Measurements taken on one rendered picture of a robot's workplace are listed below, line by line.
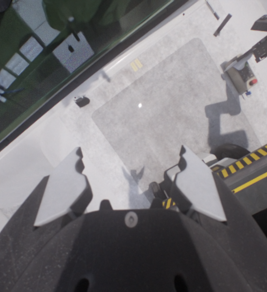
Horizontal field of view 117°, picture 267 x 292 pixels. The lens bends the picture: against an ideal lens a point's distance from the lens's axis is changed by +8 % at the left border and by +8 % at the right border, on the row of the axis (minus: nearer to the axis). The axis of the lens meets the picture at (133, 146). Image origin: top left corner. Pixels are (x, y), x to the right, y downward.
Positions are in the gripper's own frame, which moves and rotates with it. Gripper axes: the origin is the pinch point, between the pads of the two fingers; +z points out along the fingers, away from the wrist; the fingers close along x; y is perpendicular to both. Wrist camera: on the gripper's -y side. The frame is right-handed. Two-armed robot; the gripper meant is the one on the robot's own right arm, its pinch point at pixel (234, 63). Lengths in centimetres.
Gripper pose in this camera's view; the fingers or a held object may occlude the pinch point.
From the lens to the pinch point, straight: 93.8
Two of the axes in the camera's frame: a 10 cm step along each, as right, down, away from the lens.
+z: 0.4, -0.9, 9.9
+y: 5.6, 8.3, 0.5
